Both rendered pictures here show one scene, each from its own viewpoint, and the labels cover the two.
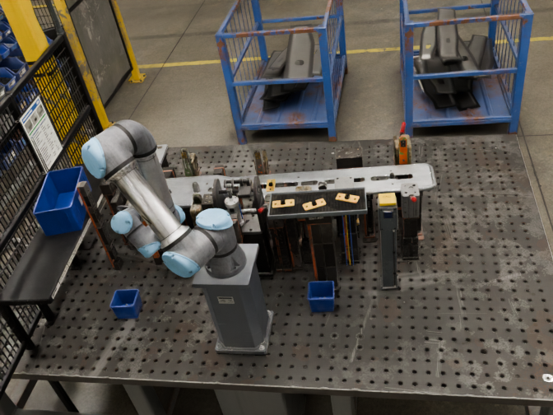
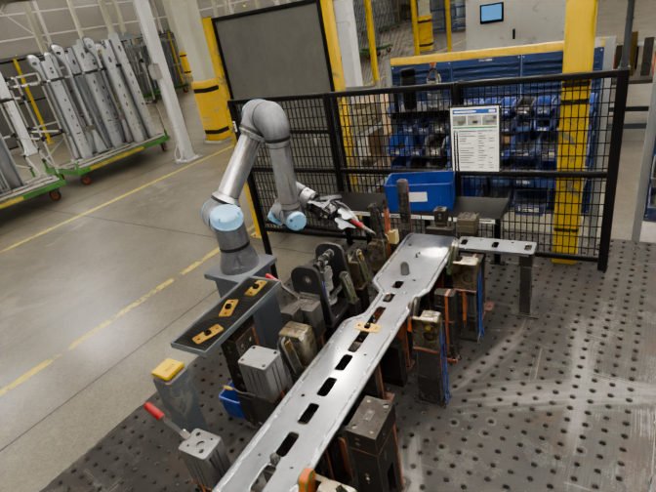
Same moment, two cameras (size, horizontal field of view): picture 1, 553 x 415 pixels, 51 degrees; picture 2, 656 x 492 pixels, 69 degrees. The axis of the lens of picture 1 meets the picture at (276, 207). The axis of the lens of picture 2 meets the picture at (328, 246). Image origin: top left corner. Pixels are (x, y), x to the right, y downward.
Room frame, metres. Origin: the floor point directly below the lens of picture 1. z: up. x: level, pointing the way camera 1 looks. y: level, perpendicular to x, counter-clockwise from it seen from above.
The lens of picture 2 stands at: (2.46, -1.16, 1.93)
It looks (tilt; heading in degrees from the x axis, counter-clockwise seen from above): 27 degrees down; 112
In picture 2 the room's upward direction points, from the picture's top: 11 degrees counter-clockwise
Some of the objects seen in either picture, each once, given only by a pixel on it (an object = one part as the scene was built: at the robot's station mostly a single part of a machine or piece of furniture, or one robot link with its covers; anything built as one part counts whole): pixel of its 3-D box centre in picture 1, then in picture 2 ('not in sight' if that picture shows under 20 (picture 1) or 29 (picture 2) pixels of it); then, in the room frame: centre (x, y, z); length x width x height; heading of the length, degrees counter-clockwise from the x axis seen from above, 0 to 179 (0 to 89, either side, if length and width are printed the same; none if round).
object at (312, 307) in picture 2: (278, 233); (315, 348); (1.86, 0.01, 0.89); 0.13 x 0.11 x 0.38; 169
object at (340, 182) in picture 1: (346, 221); (274, 410); (1.84, -0.28, 0.90); 0.13 x 0.10 x 0.41; 169
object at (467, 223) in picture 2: not in sight; (469, 253); (2.33, 0.71, 0.88); 0.08 x 0.08 x 0.36; 79
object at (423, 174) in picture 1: (275, 184); (367, 332); (2.07, -0.01, 1.00); 1.38 x 0.22 x 0.02; 79
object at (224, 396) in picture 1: (260, 384); not in sight; (1.52, 0.22, 0.33); 0.31 x 0.31 x 0.66; 75
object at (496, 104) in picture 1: (454, 47); not in sight; (4.08, -1.58, 0.47); 1.20 x 0.80 x 0.95; 166
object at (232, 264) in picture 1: (223, 253); (236, 253); (1.52, 0.22, 1.15); 0.15 x 0.15 x 0.10
